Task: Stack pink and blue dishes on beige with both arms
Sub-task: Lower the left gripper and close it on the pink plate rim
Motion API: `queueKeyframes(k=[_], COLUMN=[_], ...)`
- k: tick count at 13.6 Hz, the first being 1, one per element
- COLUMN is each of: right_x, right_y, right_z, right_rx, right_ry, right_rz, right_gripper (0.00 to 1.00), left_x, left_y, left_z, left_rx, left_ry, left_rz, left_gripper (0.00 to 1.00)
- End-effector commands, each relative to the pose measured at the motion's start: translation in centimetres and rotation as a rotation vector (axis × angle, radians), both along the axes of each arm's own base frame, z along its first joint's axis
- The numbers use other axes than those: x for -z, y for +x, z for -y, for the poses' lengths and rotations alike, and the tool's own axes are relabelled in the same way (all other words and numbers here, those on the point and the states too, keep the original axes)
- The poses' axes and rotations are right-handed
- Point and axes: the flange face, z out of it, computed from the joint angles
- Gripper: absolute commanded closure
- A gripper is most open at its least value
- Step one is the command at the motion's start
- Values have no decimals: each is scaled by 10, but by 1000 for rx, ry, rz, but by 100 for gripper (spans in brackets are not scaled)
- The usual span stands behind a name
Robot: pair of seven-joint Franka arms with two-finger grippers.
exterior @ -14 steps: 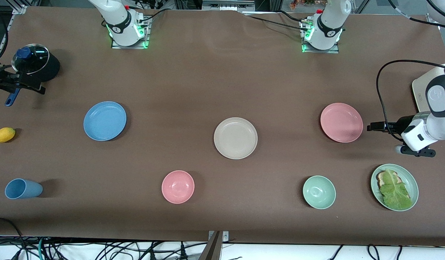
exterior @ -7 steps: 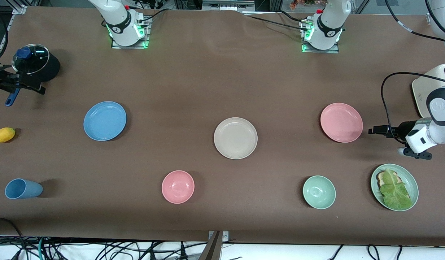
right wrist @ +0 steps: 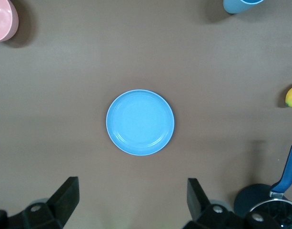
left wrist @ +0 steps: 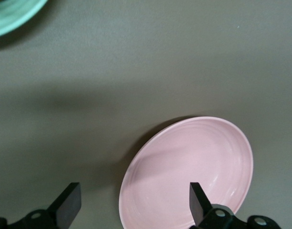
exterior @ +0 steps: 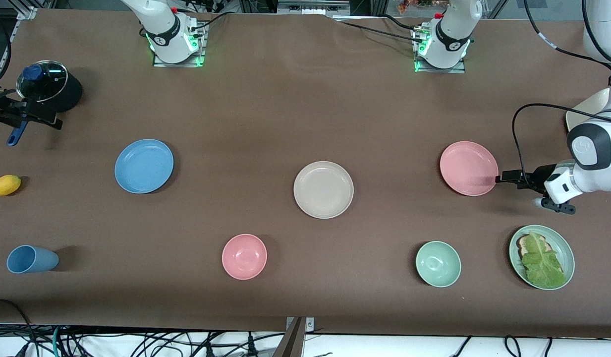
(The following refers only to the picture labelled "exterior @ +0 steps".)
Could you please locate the blue cup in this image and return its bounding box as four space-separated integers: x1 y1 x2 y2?
6 245 59 274

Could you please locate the white power strip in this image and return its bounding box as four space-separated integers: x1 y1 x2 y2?
184 0 227 13

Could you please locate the black table cable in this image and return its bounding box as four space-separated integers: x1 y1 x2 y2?
189 12 232 33
334 19 421 41

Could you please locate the beige toaster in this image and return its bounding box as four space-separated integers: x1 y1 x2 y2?
565 88 611 132

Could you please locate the green plate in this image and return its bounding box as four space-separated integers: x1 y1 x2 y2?
508 225 576 291

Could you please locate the green lettuce leaf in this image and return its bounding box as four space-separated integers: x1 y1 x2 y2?
521 232 567 290

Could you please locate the blue plate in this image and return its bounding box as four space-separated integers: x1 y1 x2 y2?
114 139 174 194

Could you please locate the toasted bread slice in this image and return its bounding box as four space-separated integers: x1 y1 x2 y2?
516 235 552 259

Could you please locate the pink plate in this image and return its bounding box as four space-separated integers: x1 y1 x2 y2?
439 141 499 197

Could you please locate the small green bowl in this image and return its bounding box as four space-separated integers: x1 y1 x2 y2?
415 240 462 288

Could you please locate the grey metal bar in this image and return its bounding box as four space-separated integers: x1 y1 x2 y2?
272 317 306 357

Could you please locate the small metal table bracket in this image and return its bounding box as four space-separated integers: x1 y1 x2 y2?
285 317 315 332

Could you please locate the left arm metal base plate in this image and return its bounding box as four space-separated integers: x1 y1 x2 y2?
413 22 467 74

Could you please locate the small pink bowl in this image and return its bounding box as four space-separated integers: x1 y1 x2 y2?
222 234 268 281

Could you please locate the grey metal housing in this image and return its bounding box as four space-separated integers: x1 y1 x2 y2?
277 0 351 18

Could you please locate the aluminium frame profile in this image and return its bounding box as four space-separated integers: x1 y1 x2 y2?
15 0 56 20

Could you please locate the beige plate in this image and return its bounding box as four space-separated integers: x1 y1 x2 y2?
293 161 355 220

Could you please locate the yellow lemon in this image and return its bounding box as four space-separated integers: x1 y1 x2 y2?
0 175 22 197

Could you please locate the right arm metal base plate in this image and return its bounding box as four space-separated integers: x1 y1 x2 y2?
152 20 207 68

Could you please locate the glass lid blue knob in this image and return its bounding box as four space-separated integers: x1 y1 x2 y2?
16 60 69 103

